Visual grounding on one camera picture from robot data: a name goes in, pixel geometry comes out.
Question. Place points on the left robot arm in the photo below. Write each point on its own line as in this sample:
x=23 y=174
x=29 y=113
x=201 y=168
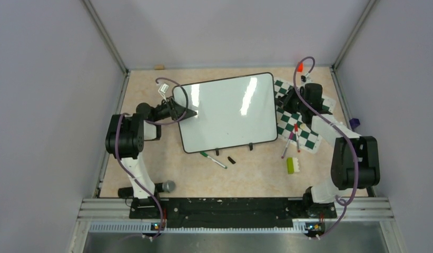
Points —
x=125 y=140

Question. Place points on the green white chess mat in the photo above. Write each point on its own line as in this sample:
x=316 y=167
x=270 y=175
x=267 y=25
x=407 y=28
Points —
x=309 y=140

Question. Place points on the red cap marker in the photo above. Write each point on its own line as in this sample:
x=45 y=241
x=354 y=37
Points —
x=296 y=133

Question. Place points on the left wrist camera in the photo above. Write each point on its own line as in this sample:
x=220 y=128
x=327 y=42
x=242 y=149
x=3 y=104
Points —
x=163 y=88

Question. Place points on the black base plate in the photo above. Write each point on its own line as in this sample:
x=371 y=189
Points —
x=228 y=213

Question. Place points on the cork stopper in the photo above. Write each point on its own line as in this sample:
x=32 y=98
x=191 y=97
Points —
x=159 y=67

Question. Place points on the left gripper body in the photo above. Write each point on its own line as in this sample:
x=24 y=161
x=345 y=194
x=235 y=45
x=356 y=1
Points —
x=164 y=111

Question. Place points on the white whiteboard black frame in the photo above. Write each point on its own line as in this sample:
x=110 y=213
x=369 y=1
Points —
x=230 y=112

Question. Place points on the green cap marker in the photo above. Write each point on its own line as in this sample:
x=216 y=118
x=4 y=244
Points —
x=213 y=160

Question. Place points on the black marker cap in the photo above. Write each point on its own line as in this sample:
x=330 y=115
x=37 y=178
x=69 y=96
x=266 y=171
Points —
x=231 y=160

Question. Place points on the purple block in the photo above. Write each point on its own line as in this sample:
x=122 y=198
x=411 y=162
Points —
x=354 y=123

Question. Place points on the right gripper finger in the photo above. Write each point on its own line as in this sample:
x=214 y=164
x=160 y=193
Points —
x=280 y=104
x=284 y=97

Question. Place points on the slotted cable duct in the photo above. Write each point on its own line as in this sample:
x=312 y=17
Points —
x=147 y=227

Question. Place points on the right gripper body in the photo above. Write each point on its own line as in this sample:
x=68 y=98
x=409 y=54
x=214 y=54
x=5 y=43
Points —
x=294 y=103

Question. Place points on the microphone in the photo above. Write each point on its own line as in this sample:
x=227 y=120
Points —
x=128 y=192

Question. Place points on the white lego brick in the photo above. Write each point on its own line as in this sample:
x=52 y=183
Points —
x=296 y=165

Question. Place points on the green lego brick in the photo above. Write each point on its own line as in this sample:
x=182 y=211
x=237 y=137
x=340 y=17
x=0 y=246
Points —
x=290 y=166

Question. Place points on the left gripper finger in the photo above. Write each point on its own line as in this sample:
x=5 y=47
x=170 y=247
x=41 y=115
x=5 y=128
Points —
x=186 y=115
x=175 y=108

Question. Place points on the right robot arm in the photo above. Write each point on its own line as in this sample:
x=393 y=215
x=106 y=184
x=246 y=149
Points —
x=355 y=162

